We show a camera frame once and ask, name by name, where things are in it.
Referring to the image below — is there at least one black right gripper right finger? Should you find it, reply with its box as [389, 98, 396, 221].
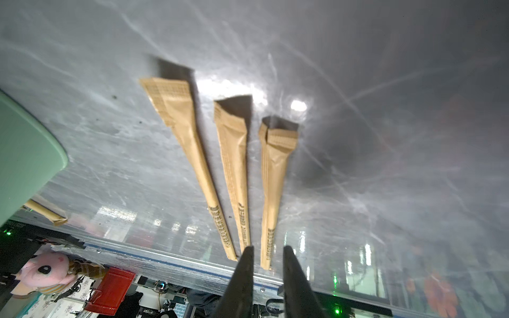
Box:
[283, 246, 326, 318]

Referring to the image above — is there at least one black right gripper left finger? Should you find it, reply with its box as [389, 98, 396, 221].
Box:
[212, 246, 254, 318]

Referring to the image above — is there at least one tan paper straw eleventh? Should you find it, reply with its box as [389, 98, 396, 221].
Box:
[258, 116, 299, 270]

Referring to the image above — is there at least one pink plush toy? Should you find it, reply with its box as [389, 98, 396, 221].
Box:
[11, 252, 107, 296]

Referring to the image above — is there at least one light green metal cup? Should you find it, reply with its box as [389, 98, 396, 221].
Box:
[1, 92, 68, 225]

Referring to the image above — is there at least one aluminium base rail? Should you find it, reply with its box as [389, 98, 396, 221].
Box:
[7, 210, 398, 318]

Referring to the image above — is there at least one red box outside enclosure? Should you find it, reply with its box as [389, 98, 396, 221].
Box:
[84, 267, 136, 316]

